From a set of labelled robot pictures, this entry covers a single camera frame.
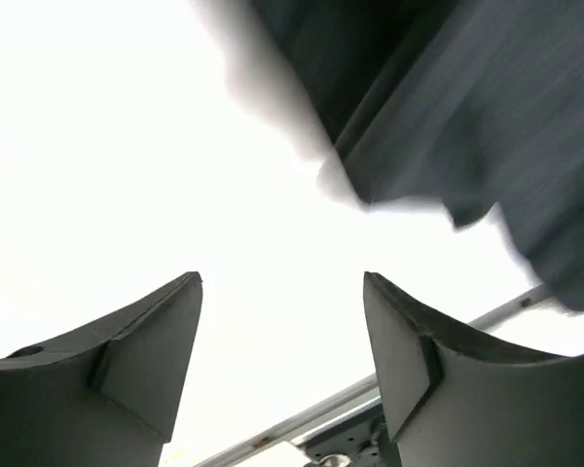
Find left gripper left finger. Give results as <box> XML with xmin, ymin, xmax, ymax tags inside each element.
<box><xmin>0</xmin><ymin>272</ymin><xmax>202</xmax><ymax>467</ymax></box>

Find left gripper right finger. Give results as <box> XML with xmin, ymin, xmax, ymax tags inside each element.
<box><xmin>363</xmin><ymin>272</ymin><xmax>584</xmax><ymax>467</ymax></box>

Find black trousers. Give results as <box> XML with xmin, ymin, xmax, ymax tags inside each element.
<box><xmin>204</xmin><ymin>1</ymin><xmax>584</xmax><ymax>311</ymax></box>

